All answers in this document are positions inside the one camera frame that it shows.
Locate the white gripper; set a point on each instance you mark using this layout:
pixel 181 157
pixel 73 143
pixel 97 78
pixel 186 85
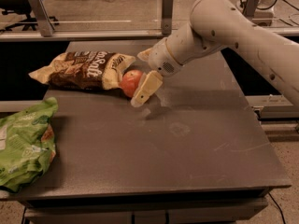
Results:
pixel 161 58

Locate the red apple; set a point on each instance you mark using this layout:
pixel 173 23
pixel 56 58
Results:
pixel 130 81

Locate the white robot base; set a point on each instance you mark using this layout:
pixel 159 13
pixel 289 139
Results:
pixel 264 13

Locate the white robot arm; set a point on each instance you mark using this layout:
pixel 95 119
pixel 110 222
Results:
pixel 216 25

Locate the brown chip bag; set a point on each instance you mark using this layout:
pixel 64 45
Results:
pixel 85 70

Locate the green chip bag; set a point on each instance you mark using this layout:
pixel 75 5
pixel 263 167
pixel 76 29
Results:
pixel 27 145

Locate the glass barrier panel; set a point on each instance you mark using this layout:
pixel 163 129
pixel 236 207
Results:
pixel 109 15

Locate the black office chair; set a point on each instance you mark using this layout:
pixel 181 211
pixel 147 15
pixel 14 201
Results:
pixel 19 7

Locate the middle metal bracket post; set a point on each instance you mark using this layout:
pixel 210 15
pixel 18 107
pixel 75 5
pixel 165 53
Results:
pixel 167 14

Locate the metal bracket post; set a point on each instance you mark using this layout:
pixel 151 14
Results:
pixel 167 14
pixel 249 7
pixel 43 21

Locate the left metal bracket post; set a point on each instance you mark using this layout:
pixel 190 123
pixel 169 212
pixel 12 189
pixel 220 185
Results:
pixel 43 21

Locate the right metal bracket post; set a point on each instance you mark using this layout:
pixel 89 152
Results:
pixel 249 7

